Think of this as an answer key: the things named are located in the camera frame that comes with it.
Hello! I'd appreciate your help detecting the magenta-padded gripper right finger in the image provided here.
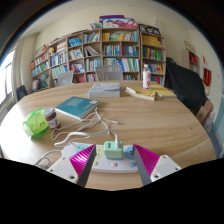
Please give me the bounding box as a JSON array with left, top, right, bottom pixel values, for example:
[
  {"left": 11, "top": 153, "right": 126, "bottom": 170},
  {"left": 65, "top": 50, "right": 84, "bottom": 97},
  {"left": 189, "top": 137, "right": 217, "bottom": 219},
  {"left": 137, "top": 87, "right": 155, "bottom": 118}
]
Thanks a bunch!
[{"left": 132, "top": 143, "right": 183, "bottom": 187}]

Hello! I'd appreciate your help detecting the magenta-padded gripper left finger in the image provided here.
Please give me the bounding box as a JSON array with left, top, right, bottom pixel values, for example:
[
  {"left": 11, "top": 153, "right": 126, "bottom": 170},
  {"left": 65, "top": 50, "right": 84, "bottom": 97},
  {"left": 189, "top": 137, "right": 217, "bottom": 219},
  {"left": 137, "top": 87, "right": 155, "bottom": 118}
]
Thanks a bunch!
[{"left": 46, "top": 143, "right": 97, "bottom": 188}]

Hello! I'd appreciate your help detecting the small green charger block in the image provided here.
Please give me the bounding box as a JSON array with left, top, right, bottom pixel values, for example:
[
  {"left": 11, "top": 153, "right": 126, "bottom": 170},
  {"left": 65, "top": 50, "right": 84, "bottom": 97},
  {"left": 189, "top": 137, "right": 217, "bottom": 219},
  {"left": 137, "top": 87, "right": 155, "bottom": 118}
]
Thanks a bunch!
[{"left": 103, "top": 140, "right": 124, "bottom": 160}]

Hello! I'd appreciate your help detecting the small red-lidded jar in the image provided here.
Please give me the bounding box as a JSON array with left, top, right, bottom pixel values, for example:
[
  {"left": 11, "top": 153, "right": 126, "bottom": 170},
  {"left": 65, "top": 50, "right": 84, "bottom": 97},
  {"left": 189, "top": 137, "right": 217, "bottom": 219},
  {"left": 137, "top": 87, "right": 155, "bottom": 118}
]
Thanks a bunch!
[{"left": 43, "top": 107, "right": 62, "bottom": 130}]

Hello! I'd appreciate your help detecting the white pastel-socket power strip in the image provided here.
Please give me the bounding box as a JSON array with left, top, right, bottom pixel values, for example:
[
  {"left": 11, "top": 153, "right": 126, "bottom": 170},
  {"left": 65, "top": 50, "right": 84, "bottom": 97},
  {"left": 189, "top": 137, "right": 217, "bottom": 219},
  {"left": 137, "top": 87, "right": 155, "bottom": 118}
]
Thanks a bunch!
[{"left": 61, "top": 142, "right": 148, "bottom": 174}]

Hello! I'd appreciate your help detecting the green plastic bag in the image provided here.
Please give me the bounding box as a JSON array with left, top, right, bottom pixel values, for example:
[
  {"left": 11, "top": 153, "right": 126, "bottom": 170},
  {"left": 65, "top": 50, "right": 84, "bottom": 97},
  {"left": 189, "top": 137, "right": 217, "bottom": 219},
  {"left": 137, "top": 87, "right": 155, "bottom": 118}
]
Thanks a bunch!
[{"left": 22, "top": 107, "right": 50, "bottom": 137}]

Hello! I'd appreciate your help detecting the teal book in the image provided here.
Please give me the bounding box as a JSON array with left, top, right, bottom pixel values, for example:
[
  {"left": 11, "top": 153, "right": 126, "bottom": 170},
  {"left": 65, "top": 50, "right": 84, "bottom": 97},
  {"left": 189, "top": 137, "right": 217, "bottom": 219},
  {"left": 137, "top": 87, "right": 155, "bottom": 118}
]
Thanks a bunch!
[{"left": 54, "top": 96, "right": 101, "bottom": 121}]

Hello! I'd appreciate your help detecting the brown cardboard box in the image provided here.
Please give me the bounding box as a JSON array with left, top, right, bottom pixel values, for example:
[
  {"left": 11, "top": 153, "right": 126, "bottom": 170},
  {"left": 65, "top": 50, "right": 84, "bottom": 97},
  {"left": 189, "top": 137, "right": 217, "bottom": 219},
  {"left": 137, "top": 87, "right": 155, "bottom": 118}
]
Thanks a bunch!
[{"left": 195, "top": 99, "right": 214, "bottom": 126}]

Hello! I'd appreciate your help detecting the yellow flat book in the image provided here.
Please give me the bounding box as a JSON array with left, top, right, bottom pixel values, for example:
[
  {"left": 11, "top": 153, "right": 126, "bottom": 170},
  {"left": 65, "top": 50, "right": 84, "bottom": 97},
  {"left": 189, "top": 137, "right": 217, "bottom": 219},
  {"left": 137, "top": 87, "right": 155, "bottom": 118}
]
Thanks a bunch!
[{"left": 149, "top": 83, "right": 178, "bottom": 100}]

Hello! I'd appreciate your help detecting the yellow open book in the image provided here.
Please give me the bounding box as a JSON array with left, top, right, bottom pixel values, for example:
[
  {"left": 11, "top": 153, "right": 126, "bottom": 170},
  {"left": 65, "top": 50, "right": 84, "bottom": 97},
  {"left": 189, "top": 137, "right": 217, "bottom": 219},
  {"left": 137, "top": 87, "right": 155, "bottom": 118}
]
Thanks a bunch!
[{"left": 125, "top": 85, "right": 157, "bottom": 102}]

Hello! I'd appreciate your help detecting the black cloth cover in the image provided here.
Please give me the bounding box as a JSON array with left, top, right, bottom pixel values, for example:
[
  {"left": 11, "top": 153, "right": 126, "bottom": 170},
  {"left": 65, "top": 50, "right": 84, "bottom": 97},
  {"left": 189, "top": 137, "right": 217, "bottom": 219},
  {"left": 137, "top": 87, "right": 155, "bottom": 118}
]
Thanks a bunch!
[{"left": 164, "top": 57, "right": 208, "bottom": 113}]

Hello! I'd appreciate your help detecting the dark office chair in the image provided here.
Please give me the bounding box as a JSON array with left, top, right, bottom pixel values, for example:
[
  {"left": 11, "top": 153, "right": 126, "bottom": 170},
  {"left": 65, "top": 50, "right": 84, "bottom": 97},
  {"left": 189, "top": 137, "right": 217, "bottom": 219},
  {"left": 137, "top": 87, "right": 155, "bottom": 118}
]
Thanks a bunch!
[{"left": 15, "top": 85, "right": 29, "bottom": 101}]

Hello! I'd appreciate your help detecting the grey book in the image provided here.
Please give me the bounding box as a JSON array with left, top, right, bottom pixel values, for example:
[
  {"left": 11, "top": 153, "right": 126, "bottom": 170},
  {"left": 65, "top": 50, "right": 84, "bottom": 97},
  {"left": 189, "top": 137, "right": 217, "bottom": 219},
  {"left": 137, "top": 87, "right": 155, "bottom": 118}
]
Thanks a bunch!
[{"left": 87, "top": 82, "right": 121, "bottom": 99}]

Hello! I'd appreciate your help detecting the grey mesh chair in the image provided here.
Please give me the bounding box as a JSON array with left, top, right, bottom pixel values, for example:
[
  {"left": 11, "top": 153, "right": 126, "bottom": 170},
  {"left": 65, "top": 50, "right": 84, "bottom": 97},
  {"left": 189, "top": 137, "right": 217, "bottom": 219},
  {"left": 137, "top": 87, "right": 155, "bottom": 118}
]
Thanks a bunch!
[
  {"left": 94, "top": 64, "right": 124, "bottom": 82},
  {"left": 56, "top": 70, "right": 75, "bottom": 88}
]

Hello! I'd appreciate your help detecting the white bottle with red label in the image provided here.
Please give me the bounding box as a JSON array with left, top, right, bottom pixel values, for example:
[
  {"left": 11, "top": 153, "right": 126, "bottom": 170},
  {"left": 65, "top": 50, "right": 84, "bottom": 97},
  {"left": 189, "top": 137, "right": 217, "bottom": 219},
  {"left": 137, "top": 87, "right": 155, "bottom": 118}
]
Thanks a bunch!
[{"left": 142, "top": 63, "right": 152, "bottom": 90}]

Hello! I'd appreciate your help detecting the red hanging banner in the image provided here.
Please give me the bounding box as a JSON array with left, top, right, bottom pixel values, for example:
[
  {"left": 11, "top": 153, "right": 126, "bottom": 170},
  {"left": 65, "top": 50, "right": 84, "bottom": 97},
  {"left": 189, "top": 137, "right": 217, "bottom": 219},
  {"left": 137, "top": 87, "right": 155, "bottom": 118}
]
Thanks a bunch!
[{"left": 202, "top": 67, "right": 212, "bottom": 88}]

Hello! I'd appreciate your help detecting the window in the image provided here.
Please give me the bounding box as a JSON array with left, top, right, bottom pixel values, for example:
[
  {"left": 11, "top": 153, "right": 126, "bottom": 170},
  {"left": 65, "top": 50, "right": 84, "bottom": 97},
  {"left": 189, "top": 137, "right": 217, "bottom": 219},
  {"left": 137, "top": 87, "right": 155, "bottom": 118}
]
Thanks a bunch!
[{"left": 0, "top": 49, "right": 16, "bottom": 106}]

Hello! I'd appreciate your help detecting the wooden bookshelf unit with books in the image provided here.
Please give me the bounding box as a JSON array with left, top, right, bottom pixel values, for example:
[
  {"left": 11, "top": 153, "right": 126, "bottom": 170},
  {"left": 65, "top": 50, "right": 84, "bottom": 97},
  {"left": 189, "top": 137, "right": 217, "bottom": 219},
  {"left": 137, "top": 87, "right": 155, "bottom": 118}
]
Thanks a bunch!
[{"left": 29, "top": 13, "right": 167, "bottom": 93}]

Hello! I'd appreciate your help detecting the white power strip cord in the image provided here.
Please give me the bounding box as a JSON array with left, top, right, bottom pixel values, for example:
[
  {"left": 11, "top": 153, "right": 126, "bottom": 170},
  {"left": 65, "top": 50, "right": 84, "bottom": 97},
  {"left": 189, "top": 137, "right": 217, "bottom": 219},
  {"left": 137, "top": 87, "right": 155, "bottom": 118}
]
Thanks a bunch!
[{"left": 33, "top": 149, "right": 64, "bottom": 168}]

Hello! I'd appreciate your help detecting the thin white charger cable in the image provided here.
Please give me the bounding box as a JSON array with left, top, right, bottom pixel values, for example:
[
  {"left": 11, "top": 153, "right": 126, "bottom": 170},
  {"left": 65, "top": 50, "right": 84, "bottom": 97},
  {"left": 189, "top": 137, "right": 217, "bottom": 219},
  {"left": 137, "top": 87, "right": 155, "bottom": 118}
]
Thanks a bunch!
[{"left": 50, "top": 107, "right": 122, "bottom": 149}]

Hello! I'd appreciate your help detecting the small wooden wall shelf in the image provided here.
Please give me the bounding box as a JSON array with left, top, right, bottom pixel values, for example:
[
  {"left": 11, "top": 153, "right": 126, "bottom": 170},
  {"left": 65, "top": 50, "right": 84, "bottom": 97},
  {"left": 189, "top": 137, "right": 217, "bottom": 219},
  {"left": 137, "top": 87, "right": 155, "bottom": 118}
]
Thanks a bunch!
[{"left": 181, "top": 48, "right": 200, "bottom": 73}]

